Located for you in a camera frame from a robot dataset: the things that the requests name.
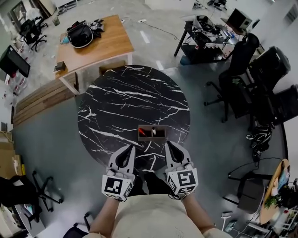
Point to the blue face mask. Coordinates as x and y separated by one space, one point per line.
65 40

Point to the person's left forearm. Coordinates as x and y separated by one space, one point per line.
104 216

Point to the round wooden table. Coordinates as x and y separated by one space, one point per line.
273 180

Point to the black office chair with clutter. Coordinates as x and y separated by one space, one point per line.
21 193

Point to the brown pen holder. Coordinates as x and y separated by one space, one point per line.
151 139

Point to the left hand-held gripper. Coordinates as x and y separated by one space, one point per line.
113 186

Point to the small gray bucket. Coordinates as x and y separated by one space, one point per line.
56 21

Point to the group of red-label bottles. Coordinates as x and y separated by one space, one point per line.
18 83

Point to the boxy computer device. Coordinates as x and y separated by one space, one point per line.
239 19

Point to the black mesh office chair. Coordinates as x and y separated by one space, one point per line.
270 67
284 104

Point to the red-handled tool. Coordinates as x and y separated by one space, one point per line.
142 133

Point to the black helmet case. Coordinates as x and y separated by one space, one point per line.
80 36

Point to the cardboard boxes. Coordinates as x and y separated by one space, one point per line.
9 158

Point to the black marble round table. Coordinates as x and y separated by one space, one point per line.
130 104

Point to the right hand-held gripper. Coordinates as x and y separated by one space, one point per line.
185 180

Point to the black chair with armrest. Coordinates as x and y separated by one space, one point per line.
79 229

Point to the black gloves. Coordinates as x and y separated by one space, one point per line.
96 26

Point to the white whiteboard marker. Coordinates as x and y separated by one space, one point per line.
153 131

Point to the small green item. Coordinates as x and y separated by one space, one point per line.
236 81

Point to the black swivel chair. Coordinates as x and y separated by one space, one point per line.
32 32

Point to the black equipment pile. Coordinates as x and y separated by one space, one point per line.
292 193

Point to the black metal cart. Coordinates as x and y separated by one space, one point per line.
202 46

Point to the person's beige shirt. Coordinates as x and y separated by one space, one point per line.
151 216

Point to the stack of wooden planks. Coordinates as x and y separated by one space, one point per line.
42 102

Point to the person's right forearm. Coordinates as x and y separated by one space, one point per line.
198 213

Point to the rectangular wooden desk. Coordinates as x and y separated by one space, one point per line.
109 41

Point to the small brown box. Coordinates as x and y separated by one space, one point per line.
60 66

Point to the person's black trousers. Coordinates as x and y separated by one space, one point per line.
151 183

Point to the green leafy plant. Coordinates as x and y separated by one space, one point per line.
273 202

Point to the white desk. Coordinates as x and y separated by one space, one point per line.
30 223

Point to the black office chair with headrest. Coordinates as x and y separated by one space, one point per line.
232 76

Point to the light blue cloth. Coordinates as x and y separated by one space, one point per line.
284 179

